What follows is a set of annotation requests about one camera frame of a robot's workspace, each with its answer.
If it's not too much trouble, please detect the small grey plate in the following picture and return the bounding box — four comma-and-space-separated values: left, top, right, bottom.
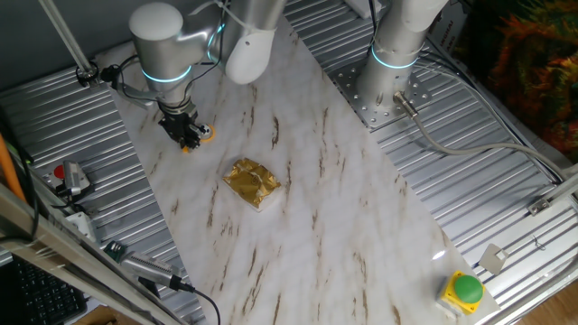
478, 243, 510, 276

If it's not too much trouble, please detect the silver finned device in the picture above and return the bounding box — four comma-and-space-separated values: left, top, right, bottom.
119, 251, 195, 293

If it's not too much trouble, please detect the black device cable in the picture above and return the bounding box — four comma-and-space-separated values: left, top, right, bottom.
191, 288, 222, 325

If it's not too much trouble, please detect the yellow bubble ring wand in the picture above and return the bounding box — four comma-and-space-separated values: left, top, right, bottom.
182, 124, 217, 154

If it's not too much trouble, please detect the aluminium rail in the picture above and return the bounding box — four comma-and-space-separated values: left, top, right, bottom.
544, 171, 578, 204

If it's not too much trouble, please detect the orange pole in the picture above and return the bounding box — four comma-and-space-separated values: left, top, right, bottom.
0, 133, 27, 202

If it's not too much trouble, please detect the white cable bundle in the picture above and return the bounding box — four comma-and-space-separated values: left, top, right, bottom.
413, 51, 565, 181

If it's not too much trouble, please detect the aluminium pole with foot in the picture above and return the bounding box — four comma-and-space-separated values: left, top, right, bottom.
38, 0, 100, 89

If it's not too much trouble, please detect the black keyboard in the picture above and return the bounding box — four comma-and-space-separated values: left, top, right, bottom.
11, 256, 89, 325

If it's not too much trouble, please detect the grey box red stop button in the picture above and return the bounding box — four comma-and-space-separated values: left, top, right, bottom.
42, 162, 69, 186

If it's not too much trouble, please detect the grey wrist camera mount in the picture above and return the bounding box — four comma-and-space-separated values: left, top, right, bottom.
99, 65, 157, 109

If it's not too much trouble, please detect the grey base cable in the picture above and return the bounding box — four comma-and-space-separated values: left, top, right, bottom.
392, 91, 568, 181

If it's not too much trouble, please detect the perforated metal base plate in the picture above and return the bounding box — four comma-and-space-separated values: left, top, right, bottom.
328, 58, 433, 132

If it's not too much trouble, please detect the green circuit board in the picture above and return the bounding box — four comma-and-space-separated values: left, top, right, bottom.
103, 240, 127, 264

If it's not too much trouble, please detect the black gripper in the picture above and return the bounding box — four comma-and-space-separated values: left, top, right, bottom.
158, 111, 204, 150

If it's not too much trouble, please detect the aluminium frame beam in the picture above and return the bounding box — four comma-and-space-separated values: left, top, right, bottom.
0, 182, 182, 325

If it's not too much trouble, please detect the small metal corner bracket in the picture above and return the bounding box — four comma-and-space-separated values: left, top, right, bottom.
527, 197, 553, 217

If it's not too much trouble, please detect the white printed carton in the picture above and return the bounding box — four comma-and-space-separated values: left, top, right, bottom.
426, 0, 473, 60

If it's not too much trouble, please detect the gold foil packet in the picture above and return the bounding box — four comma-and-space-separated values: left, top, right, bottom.
221, 157, 283, 209

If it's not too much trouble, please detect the orange green patterned cloth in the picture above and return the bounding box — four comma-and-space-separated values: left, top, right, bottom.
455, 0, 578, 163

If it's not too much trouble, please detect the yellow box green push button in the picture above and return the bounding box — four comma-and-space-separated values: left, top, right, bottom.
435, 269, 487, 317

